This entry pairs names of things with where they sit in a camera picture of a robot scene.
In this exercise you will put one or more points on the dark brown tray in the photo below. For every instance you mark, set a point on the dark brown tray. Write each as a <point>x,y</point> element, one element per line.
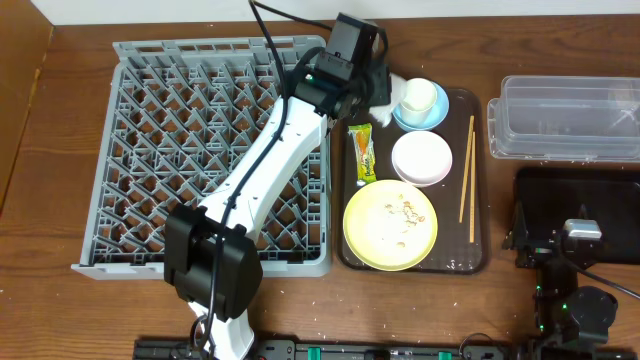
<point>453,253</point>

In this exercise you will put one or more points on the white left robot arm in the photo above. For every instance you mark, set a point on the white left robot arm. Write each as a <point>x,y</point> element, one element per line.
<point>211,256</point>

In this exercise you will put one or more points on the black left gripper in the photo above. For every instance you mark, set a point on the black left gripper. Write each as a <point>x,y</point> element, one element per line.
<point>378,84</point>

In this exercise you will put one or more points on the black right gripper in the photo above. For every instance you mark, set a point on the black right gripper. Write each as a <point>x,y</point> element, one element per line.
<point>545,241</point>

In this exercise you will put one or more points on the clear plastic bin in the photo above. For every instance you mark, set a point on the clear plastic bin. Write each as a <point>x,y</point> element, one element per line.
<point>565,118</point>

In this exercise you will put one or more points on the left wooden chopstick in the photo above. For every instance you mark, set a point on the left wooden chopstick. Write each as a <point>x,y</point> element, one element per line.
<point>466,167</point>

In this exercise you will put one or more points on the white tissue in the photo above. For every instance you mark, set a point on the white tissue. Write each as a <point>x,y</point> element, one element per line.
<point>383,114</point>

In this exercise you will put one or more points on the pink bowl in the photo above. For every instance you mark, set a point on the pink bowl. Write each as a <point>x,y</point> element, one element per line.
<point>421,158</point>

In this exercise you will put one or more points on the black plastic bin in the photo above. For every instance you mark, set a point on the black plastic bin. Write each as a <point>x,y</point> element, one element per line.
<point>550,196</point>

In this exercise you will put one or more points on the cream plastic cup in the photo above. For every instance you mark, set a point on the cream plastic cup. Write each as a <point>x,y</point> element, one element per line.
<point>420,97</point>

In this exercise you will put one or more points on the light blue bowl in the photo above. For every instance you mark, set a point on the light blue bowl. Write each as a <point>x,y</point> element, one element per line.
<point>436,116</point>

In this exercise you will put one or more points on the gray dish rack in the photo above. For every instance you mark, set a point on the gray dish rack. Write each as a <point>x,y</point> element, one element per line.
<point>180,116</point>

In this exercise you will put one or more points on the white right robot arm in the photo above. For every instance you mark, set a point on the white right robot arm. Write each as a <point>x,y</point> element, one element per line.
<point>572,319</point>

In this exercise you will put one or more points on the yellow green snack wrapper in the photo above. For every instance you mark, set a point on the yellow green snack wrapper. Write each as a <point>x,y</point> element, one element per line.
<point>364,151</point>

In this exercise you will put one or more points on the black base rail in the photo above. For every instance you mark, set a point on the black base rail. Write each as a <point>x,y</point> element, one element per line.
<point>290,350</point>

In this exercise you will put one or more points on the yellow plate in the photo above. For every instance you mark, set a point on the yellow plate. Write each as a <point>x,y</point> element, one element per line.
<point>390,225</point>

